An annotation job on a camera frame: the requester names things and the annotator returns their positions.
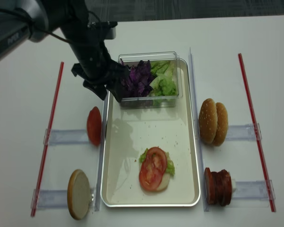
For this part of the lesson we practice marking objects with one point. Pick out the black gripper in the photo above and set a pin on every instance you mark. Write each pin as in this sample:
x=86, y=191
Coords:
x=94, y=59

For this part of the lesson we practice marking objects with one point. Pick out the tomato slice front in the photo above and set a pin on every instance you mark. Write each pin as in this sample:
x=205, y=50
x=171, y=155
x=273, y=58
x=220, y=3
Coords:
x=149, y=176

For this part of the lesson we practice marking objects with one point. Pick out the tomato slice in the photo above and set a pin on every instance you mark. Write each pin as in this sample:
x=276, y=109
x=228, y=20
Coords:
x=158, y=157
x=149, y=176

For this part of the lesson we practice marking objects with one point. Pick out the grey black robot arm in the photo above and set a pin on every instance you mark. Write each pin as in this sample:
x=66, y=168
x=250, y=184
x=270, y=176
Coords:
x=35, y=19

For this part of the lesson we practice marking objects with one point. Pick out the green lettuce in container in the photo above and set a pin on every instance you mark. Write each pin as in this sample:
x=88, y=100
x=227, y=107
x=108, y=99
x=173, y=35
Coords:
x=164, y=82

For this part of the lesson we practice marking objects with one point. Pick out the tomato slice rear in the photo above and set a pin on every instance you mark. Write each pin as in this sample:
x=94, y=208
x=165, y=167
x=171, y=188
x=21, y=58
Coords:
x=158, y=157

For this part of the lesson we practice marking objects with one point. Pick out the green lettuce leaf on bun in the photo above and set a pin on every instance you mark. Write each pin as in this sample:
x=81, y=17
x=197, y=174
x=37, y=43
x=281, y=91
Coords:
x=170, y=165

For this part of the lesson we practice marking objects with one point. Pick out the meat patty front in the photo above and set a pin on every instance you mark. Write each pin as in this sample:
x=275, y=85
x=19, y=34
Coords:
x=210, y=189

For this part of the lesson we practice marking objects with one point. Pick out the stacked meat patties rear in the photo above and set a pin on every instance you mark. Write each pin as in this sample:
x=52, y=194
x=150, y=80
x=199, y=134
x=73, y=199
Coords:
x=223, y=187

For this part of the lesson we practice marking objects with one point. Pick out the purple cabbage leaves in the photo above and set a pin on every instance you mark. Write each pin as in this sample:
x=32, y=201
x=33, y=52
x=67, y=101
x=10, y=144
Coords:
x=137, y=84

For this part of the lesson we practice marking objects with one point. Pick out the clear plastic salad container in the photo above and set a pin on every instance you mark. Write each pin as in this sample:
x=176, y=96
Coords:
x=129, y=60

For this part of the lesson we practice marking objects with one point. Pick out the white metal tray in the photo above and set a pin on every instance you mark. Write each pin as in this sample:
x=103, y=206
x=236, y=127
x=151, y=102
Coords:
x=130, y=131

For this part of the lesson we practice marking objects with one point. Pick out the clear pusher track upper left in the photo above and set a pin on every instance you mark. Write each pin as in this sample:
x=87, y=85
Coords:
x=65, y=137

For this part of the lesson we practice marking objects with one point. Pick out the clear pusher track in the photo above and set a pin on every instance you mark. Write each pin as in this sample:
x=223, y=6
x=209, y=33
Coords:
x=245, y=132
x=247, y=195
x=65, y=137
x=49, y=199

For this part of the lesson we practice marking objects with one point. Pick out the sesame bun top front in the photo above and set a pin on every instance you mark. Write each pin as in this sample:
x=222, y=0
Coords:
x=208, y=121

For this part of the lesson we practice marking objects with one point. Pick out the sesame bun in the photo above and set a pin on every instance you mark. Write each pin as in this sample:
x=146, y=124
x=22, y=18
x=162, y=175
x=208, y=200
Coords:
x=222, y=124
x=208, y=121

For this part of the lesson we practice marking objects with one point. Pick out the bun slice standing left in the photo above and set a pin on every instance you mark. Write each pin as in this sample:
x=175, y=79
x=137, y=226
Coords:
x=78, y=195

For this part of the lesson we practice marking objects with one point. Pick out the bottom bun slice on tray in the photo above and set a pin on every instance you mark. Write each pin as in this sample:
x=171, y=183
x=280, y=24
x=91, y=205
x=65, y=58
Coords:
x=164, y=182

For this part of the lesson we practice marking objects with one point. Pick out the sesame bun top rear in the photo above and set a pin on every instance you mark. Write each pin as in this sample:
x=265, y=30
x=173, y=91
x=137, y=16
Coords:
x=222, y=124

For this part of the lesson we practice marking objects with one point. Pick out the clear pusher track lower left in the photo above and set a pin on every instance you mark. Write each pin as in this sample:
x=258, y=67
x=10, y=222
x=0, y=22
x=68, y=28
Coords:
x=49, y=199

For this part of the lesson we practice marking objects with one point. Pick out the clear pusher track upper right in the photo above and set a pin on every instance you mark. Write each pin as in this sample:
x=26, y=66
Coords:
x=245, y=132

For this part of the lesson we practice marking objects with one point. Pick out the white pusher block lower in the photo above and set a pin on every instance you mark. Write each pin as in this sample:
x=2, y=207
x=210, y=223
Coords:
x=233, y=186

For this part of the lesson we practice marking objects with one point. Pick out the clear pusher track lower right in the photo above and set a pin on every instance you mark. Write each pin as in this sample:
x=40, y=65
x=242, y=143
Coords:
x=247, y=195

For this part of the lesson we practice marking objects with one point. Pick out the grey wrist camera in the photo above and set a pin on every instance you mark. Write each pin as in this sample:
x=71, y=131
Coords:
x=104, y=30

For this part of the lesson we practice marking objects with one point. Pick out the red straw rail left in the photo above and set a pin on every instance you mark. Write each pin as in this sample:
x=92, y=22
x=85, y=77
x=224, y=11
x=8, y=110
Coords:
x=50, y=123

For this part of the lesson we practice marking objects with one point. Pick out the red straw rail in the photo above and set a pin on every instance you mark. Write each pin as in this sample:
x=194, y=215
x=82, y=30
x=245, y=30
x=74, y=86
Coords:
x=259, y=143
x=50, y=123

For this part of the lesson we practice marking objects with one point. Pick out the red straw rail right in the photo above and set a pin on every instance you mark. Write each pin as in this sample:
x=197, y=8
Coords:
x=259, y=143

